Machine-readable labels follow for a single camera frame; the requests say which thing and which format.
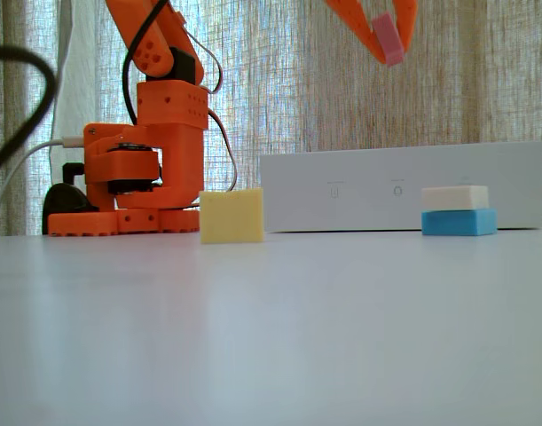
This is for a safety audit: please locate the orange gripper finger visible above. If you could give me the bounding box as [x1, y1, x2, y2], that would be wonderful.
[326, 0, 388, 64]

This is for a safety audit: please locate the orange gripper finger with sticker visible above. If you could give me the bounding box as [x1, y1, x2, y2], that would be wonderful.
[392, 0, 419, 51]

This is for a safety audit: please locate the pink foam cuboid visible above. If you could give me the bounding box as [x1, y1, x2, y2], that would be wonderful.
[370, 12, 405, 67]

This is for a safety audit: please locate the white foam cuboid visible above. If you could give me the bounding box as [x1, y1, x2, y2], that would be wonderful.
[420, 185, 491, 210]

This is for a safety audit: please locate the white cardboard box bin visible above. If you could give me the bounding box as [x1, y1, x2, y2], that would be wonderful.
[259, 140, 542, 233]

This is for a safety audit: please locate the blue foam cuboid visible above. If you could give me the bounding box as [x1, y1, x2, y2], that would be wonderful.
[420, 207, 499, 237]

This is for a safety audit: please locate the yellow foam cuboid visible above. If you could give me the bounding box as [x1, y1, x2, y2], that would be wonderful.
[199, 186, 266, 245]

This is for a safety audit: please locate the white cloth sheet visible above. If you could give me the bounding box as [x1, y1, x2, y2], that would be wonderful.
[50, 0, 104, 187]

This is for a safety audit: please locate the black power plug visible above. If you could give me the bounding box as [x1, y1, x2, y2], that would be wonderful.
[60, 162, 86, 184]

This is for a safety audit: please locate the black table clamp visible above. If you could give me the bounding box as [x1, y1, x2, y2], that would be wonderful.
[42, 181, 99, 235]

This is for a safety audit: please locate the red white servo wire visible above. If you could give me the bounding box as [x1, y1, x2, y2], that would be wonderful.
[179, 12, 224, 96]
[207, 109, 240, 193]

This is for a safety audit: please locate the thin black camera cable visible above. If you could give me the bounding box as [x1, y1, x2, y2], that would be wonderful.
[122, 0, 170, 125]

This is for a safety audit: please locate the white usb cable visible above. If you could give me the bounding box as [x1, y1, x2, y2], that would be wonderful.
[0, 135, 85, 237]

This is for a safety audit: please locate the thick black cable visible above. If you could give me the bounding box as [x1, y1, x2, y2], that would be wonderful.
[0, 44, 59, 181]

